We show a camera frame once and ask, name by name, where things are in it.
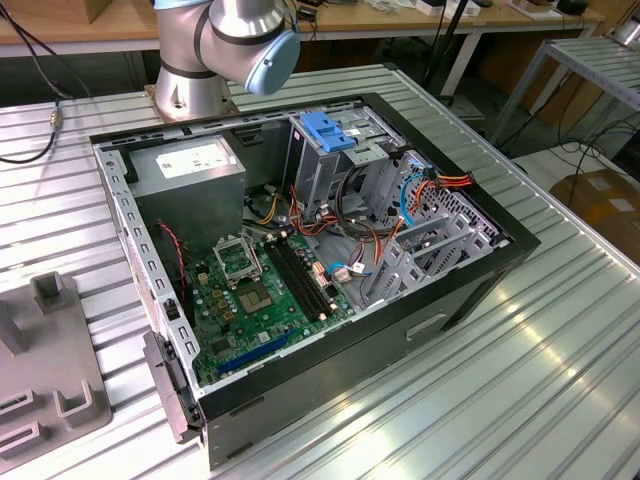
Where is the orange red power wire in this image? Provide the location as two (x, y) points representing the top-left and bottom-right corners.
(414, 169), (476, 202)

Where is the black RAM slot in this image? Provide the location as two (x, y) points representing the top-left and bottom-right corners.
(280, 236), (333, 317)
(272, 238), (327, 320)
(264, 239), (321, 322)
(287, 234), (339, 314)

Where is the metal socket cover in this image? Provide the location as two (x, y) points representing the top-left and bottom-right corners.
(213, 236), (264, 290)

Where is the grey metal drive cage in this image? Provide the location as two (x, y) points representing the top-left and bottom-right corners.
(287, 104), (406, 221)

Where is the CPU socket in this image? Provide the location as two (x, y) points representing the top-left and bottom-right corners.
(212, 234), (265, 290)

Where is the square grey chipset heatsink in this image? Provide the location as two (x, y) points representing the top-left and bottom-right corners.
(237, 284), (274, 314)

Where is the green motherboard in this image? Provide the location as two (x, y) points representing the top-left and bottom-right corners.
(187, 232), (359, 386)

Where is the blue plastic drive latch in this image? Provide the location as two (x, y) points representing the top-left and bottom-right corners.
(301, 112), (357, 155)

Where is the black open PC case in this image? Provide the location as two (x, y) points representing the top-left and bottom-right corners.
(88, 92), (542, 471)

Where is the blue expansion slot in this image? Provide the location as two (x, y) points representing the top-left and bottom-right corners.
(217, 327), (297, 376)

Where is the grey power supply unit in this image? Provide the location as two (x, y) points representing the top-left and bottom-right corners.
(127, 133), (248, 261)

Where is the grey case front panel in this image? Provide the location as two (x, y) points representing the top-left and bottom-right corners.
(142, 329), (206, 444)

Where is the large brown cardboard box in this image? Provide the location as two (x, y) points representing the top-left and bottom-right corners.
(549, 167), (640, 256)

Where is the grey parts rack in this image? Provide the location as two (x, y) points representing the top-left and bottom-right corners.
(0, 272), (114, 461)

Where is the silver metal cylinder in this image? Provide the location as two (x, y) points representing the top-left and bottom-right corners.
(612, 17), (640, 47)

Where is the orange red wire bundle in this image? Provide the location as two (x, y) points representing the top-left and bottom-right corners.
(287, 183), (407, 271)

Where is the light blue wire white plug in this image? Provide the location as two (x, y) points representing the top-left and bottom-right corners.
(327, 258), (375, 285)

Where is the yellow black wire bundle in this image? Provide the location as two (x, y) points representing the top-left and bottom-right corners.
(247, 192), (282, 226)

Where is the blue data wire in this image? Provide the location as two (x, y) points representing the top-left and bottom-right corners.
(397, 171), (432, 229)

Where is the red black fan wire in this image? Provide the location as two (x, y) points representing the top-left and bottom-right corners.
(157, 219), (191, 306)

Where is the black cable metal plug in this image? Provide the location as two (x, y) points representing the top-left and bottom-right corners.
(0, 0), (94, 164)

